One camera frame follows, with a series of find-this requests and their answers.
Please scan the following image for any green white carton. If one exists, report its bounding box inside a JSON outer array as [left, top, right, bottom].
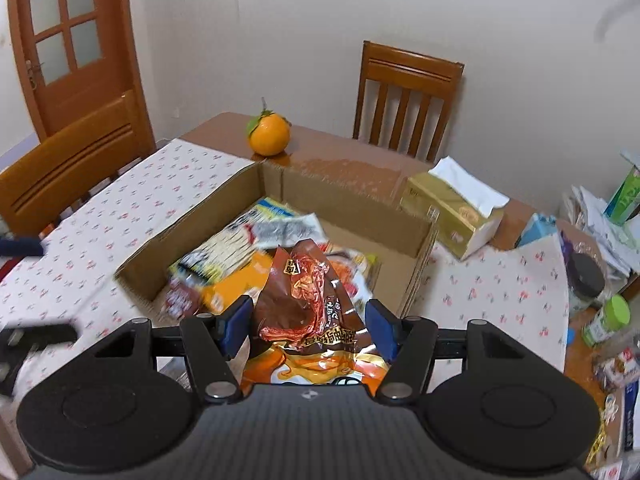
[[602, 152, 640, 226]]

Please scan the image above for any wooden door with glass panes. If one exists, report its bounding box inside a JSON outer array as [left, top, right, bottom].
[[7, 0, 157, 143]]

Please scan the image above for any pile of white papers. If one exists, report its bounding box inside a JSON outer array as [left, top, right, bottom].
[[560, 185, 640, 281]]

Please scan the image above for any dark silver snack packet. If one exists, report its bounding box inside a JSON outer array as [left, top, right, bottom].
[[247, 212, 327, 252]]

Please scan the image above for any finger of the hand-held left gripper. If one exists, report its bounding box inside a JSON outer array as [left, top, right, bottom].
[[0, 237, 46, 257], [0, 323, 77, 348]]

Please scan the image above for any orange fruit with leaf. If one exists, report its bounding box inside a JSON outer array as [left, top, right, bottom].
[[245, 102, 293, 157]]

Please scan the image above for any wooden dining chair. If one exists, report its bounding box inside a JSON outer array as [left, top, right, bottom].
[[352, 41, 465, 162], [0, 89, 152, 238]]

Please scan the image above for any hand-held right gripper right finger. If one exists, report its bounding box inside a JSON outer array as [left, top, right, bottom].
[[364, 299, 526, 403]]

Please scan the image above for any black lid jar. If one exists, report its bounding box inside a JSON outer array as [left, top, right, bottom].
[[562, 240, 609, 312]]

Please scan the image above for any brown orange snack bag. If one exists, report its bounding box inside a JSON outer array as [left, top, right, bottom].
[[240, 240, 394, 397]]

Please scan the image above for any cherry print tablecloth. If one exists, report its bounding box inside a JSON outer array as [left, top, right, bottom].
[[0, 139, 572, 411]]

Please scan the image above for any green lid jar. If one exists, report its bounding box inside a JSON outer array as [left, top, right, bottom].
[[581, 295, 632, 348]]

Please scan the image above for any light blue box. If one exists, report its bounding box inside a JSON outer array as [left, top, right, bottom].
[[515, 212, 558, 248]]

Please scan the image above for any white red snack packet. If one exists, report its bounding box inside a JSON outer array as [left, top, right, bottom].
[[320, 245, 382, 302]]

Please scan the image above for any cardboard box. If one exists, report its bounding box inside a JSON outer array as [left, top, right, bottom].
[[114, 160, 439, 332]]

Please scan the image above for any orange snack packet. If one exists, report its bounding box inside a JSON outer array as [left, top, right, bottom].
[[202, 250, 276, 313]]

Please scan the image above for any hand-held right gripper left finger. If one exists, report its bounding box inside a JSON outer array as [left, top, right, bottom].
[[92, 295, 253, 403]]

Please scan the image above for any black red snack packet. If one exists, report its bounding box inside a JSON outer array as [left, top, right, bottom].
[[164, 275, 207, 322]]

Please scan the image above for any gold tissue box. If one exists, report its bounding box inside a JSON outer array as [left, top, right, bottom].
[[400, 156, 511, 261]]

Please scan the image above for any clear plastic bag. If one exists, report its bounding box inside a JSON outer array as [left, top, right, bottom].
[[592, 330, 640, 392]]

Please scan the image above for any yellow white noodle packet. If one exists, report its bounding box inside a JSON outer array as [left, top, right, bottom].
[[167, 197, 301, 287]]

